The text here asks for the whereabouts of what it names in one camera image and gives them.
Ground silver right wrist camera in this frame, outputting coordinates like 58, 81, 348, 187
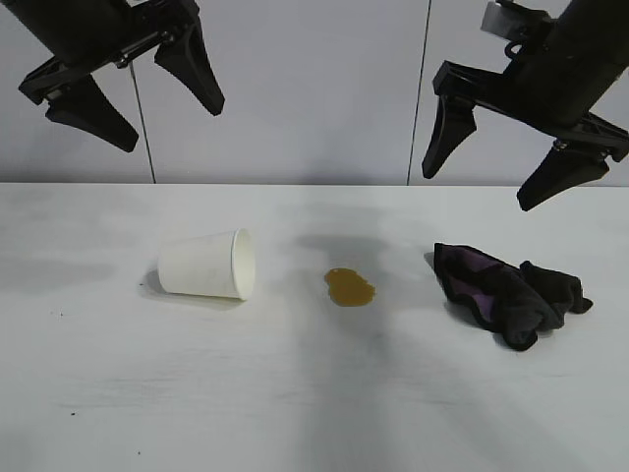
482, 0, 543, 41

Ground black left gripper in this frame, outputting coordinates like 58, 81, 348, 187
8, 0, 227, 154

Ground brown liquid spill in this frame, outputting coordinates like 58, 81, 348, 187
323, 266, 378, 310

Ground white paper cup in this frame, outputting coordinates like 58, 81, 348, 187
156, 227, 257, 302

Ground black and purple cloth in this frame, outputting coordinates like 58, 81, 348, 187
432, 241, 596, 353

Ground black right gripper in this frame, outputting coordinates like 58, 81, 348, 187
422, 0, 629, 213

